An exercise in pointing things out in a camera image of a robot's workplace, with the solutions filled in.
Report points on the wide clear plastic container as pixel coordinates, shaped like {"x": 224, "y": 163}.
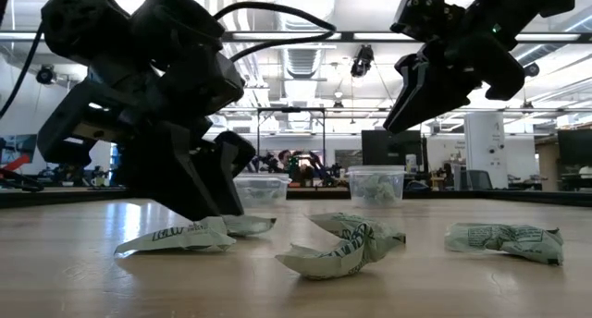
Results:
{"x": 270, "y": 184}

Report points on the black background station frame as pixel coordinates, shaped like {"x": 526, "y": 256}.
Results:
{"x": 291, "y": 110}

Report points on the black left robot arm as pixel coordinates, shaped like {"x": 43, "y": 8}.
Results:
{"x": 83, "y": 27}

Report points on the silver ventilation duct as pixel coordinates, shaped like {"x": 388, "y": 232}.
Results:
{"x": 303, "y": 64}

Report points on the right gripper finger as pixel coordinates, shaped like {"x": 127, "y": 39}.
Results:
{"x": 439, "y": 87}
{"x": 408, "y": 75}

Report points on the white pillar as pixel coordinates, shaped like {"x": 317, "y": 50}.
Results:
{"x": 485, "y": 149}

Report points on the person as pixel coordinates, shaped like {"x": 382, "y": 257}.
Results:
{"x": 284, "y": 160}

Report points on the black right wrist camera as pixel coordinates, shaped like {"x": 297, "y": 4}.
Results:
{"x": 425, "y": 15}

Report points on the black monitor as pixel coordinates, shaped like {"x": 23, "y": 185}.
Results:
{"x": 398, "y": 147}

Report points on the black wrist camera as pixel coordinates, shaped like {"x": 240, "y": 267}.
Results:
{"x": 425, "y": 15}
{"x": 180, "y": 17}

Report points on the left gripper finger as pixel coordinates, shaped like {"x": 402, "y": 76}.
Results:
{"x": 171, "y": 174}
{"x": 231, "y": 161}

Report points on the black ceiling-hung camera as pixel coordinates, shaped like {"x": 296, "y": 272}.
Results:
{"x": 362, "y": 61}
{"x": 46, "y": 75}
{"x": 532, "y": 69}

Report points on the black overhead beam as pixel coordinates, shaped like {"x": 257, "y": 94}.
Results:
{"x": 370, "y": 36}

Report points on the white bottle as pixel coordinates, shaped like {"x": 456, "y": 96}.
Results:
{"x": 410, "y": 163}

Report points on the dark monitor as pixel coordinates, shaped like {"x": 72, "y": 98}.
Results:
{"x": 575, "y": 147}

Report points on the dark office chair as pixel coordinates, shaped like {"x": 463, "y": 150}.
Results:
{"x": 476, "y": 179}

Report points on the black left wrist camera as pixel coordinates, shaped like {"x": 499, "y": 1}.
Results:
{"x": 180, "y": 17}

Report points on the black background robot arm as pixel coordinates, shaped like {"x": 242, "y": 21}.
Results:
{"x": 321, "y": 167}
{"x": 268, "y": 163}

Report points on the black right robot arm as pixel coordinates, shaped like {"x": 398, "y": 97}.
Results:
{"x": 541, "y": 3}

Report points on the dark wall picture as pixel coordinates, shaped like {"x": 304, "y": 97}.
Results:
{"x": 18, "y": 147}

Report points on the small clear plastic container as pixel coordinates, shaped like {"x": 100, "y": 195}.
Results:
{"x": 377, "y": 170}

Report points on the wooden cabinet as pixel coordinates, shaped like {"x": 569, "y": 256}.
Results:
{"x": 548, "y": 163}

